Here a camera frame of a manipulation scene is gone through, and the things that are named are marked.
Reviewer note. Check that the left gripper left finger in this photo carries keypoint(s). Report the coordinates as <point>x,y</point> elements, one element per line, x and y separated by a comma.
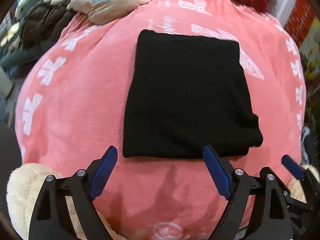
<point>51,219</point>

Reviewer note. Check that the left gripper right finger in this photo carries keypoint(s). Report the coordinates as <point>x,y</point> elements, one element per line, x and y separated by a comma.
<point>269,217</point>

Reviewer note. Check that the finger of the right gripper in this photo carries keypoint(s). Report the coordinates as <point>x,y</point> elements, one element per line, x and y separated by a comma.
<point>300,191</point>

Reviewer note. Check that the black knit garment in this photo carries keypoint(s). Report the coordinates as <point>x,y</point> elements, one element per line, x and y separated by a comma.
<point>188,92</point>

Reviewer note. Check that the cream fleece blanket underside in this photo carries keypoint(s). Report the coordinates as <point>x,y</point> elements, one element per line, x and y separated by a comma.
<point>23,189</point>

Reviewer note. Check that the pink plush blanket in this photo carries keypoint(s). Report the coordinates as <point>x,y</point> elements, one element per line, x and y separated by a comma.
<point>71,109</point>

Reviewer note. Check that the dark puffer jacket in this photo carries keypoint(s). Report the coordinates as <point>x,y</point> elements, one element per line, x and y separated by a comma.
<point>44,22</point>

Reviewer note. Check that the beige plush cushion blue patch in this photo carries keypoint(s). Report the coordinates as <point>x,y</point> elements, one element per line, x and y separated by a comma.
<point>102,12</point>

